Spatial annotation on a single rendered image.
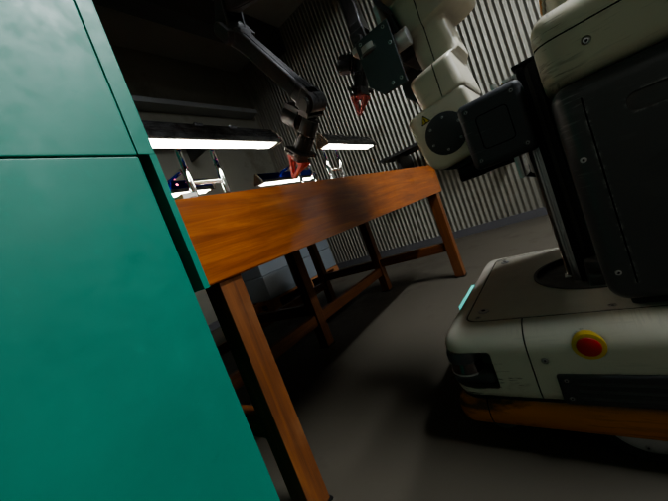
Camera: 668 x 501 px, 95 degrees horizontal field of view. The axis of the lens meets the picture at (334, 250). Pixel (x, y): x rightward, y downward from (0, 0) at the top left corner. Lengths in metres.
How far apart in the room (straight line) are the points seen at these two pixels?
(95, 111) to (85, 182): 0.13
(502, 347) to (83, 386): 0.72
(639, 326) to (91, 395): 0.85
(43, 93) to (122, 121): 0.10
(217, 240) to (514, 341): 0.66
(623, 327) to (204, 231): 0.80
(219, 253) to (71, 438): 0.36
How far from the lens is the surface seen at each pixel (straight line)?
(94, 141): 0.64
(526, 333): 0.75
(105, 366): 0.56
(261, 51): 1.14
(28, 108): 0.64
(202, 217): 0.70
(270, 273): 3.26
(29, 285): 0.55
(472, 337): 0.78
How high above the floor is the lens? 0.60
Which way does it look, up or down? 4 degrees down
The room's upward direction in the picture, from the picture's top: 21 degrees counter-clockwise
